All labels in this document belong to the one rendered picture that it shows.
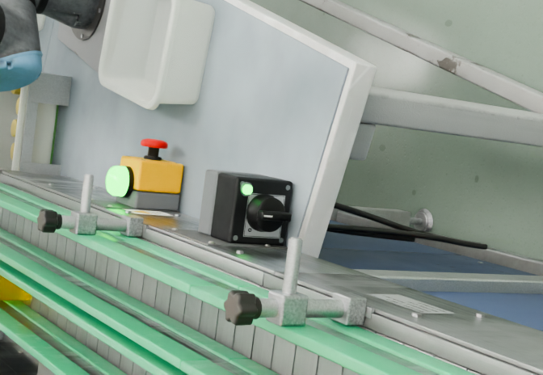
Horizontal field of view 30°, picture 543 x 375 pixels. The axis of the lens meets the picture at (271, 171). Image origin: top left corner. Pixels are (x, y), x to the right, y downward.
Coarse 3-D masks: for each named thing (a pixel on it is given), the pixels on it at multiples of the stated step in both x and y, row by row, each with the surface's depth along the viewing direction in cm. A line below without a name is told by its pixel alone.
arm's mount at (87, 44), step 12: (108, 0) 171; (96, 12) 175; (60, 24) 191; (96, 24) 174; (60, 36) 191; (72, 36) 185; (84, 36) 179; (96, 36) 175; (72, 48) 185; (84, 48) 180; (96, 48) 175; (84, 60) 180; (96, 60) 175
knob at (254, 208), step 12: (252, 204) 118; (264, 204) 118; (276, 204) 118; (252, 216) 118; (264, 216) 116; (276, 216) 117; (288, 216) 118; (252, 228) 119; (264, 228) 118; (276, 228) 119
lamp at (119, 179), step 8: (112, 168) 144; (120, 168) 143; (128, 168) 144; (112, 176) 143; (120, 176) 143; (128, 176) 143; (112, 184) 143; (120, 184) 143; (128, 184) 143; (112, 192) 143; (120, 192) 143; (128, 192) 144
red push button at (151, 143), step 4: (144, 140) 146; (148, 140) 145; (152, 140) 145; (156, 140) 146; (160, 140) 146; (144, 144) 145; (148, 144) 145; (152, 144) 145; (156, 144) 145; (160, 144) 145; (164, 144) 146; (148, 148) 147; (152, 148) 146; (156, 148) 146; (160, 148) 145; (164, 148) 146; (148, 152) 147; (152, 152) 146; (156, 152) 146; (152, 156) 146; (156, 156) 146
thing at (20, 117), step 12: (0, 96) 197; (12, 96) 198; (24, 96) 183; (0, 108) 197; (12, 108) 198; (24, 108) 183; (0, 120) 197; (12, 120) 198; (0, 132) 197; (0, 144) 198; (0, 156) 198; (0, 168) 198; (12, 168) 183
